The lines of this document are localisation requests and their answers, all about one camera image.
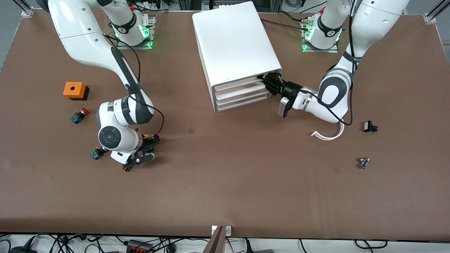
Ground red push button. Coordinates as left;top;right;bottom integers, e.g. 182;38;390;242
70;108;90;124

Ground white curved plastic piece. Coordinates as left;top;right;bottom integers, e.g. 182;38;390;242
311;121;345;141

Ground orange box with hole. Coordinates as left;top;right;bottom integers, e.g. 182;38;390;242
63;82;90;101

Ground black power strip red switches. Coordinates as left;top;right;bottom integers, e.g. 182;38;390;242
127;239;154;253

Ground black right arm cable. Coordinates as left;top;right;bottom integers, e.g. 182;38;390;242
104;33;165;137

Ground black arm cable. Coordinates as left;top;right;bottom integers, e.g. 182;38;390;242
299;0;355;126
104;33;165;137

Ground black cable on table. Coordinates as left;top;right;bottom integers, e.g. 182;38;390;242
261;18;310;32
277;11;306;23

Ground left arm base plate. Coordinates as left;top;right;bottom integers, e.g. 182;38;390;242
301;16;340;53

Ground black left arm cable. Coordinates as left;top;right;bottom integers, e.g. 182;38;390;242
299;0;355;126

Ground brown wooden post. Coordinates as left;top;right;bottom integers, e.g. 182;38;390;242
203;226;225;253

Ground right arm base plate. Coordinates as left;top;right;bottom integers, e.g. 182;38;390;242
116;15;156;50

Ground black looped floor cable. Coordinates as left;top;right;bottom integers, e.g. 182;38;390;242
354;239;388;249

